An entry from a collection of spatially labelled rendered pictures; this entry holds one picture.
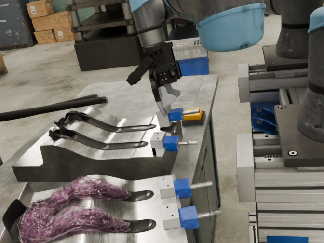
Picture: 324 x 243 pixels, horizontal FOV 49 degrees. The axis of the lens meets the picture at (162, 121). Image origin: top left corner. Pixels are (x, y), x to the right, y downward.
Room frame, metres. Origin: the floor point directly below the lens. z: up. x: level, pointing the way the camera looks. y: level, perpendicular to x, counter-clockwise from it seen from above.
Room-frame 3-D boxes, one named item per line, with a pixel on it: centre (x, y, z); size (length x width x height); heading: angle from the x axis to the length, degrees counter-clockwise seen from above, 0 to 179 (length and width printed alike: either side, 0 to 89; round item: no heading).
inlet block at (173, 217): (0.61, -0.03, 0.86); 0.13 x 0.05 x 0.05; 90
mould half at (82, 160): (1.02, 0.21, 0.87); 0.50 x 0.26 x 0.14; 73
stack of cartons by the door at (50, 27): (7.57, 1.83, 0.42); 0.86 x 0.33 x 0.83; 78
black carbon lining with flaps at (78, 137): (1.01, 0.20, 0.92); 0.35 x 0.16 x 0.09; 73
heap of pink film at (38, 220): (0.66, 0.24, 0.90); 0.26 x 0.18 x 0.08; 90
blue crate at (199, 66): (4.13, -0.38, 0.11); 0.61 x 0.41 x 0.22; 78
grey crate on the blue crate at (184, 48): (4.13, -0.38, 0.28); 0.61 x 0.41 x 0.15; 78
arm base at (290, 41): (1.06, -0.47, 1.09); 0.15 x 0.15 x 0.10
